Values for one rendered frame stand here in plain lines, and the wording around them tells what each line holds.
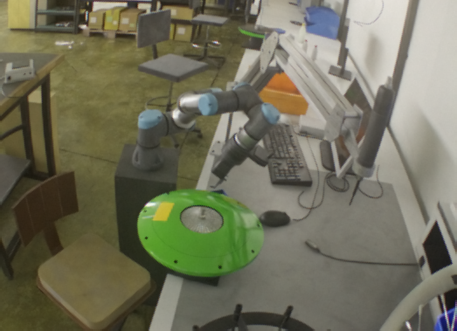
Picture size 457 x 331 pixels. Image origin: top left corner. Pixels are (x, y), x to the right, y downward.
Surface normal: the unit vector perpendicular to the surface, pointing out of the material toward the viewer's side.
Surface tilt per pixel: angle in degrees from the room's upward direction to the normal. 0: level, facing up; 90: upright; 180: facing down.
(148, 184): 90
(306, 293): 0
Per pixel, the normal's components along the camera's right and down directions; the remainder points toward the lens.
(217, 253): 0.25, -0.60
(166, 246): -0.11, -0.65
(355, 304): 0.14, -0.85
